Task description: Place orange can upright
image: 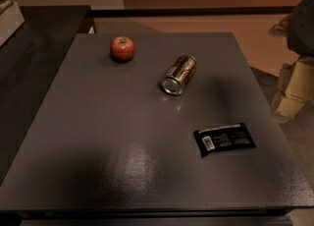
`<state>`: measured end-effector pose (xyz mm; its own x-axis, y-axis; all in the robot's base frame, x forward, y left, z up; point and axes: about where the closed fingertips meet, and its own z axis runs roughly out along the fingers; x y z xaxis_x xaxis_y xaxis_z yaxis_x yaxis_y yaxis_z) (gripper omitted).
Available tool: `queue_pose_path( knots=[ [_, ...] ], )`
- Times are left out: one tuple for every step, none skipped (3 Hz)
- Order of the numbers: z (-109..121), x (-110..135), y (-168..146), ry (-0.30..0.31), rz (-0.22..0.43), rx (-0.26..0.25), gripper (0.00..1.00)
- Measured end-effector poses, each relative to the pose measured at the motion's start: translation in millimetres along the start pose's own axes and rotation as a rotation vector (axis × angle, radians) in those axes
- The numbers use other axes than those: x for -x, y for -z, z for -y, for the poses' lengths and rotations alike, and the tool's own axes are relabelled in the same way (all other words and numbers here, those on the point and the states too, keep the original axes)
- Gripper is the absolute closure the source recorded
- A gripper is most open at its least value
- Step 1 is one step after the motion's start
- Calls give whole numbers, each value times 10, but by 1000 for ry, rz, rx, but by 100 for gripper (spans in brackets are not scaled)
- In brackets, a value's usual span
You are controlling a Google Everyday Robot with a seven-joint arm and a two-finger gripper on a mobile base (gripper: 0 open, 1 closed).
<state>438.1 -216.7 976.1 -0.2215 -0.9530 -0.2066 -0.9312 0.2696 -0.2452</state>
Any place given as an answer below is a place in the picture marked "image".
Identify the orange soda can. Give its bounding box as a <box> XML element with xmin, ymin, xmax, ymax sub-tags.
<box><xmin>160</xmin><ymin>55</ymin><xmax>197</xmax><ymax>96</ymax></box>

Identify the red apple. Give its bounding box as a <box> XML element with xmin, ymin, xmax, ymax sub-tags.
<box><xmin>110</xmin><ymin>36</ymin><xmax>135</xmax><ymax>63</ymax></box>

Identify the black snack packet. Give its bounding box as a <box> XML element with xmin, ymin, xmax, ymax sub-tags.
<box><xmin>193</xmin><ymin>123</ymin><xmax>256</xmax><ymax>157</ymax></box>

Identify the dark side counter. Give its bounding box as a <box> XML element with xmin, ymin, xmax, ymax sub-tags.
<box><xmin>0</xmin><ymin>6</ymin><xmax>93</xmax><ymax>184</ymax></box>

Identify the dark object at right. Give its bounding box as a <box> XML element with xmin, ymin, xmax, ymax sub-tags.
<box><xmin>287</xmin><ymin>0</ymin><xmax>314</xmax><ymax>56</ymax></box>

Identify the white box on counter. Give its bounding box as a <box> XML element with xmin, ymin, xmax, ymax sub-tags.
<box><xmin>0</xmin><ymin>0</ymin><xmax>25</xmax><ymax>46</ymax></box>

